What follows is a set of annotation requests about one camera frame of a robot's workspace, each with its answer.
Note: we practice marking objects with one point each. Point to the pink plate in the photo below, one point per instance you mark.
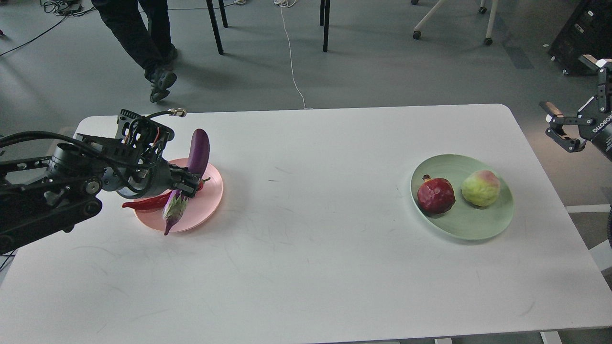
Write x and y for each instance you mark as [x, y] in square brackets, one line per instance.
[199, 208]

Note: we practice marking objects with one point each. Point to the black table leg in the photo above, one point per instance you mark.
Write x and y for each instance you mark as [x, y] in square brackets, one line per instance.
[324, 17]
[214, 24]

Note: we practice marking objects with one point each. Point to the walking person legs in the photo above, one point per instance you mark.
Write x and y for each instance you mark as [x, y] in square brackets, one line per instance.
[143, 29]

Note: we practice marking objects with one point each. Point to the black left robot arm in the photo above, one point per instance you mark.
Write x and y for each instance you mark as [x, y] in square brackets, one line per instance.
[44, 195]

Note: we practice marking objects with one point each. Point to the red pomegranate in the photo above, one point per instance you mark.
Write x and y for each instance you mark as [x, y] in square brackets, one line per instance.
[435, 195]

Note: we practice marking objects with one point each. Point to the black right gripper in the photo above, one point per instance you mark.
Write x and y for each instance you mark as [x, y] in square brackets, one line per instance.
[605, 134]

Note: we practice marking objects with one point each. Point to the green pink peach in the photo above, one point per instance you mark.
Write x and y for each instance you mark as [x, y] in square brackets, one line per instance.
[481, 188]

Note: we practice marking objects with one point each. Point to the purple eggplant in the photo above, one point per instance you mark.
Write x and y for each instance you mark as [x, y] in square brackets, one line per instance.
[197, 163]

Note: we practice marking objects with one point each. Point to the red chili pepper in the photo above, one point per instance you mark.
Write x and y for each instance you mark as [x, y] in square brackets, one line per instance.
[148, 204]

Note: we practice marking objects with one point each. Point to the black box on floor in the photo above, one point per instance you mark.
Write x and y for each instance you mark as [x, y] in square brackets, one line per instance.
[587, 31]

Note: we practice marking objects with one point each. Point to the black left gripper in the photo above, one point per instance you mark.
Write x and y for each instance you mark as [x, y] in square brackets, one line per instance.
[135, 184]

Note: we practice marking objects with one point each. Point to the black table leg left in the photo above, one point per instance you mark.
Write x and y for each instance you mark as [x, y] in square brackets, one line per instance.
[214, 24]

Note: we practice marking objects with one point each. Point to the green plate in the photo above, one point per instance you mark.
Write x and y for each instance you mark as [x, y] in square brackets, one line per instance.
[464, 220]

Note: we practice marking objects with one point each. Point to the black table leg right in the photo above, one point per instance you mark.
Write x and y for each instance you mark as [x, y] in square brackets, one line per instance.
[324, 17]

